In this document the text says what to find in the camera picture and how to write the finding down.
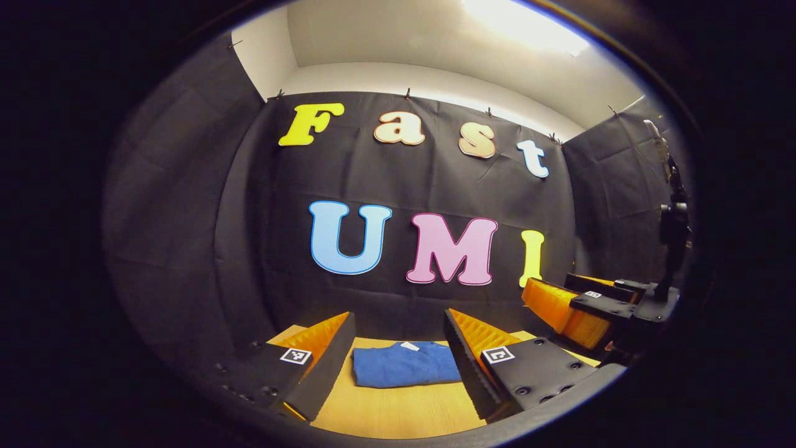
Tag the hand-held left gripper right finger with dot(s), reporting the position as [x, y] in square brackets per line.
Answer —
[466, 367]

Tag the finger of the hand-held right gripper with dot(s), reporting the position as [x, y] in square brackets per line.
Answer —
[612, 287]
[559, 308]

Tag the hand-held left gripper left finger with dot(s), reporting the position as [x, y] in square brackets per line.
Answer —
[326, 367]

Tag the blue button-up shirt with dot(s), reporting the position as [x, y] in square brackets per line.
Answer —
[398, 367]

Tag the ceiling light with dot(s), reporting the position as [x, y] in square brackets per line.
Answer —
[528, 25]

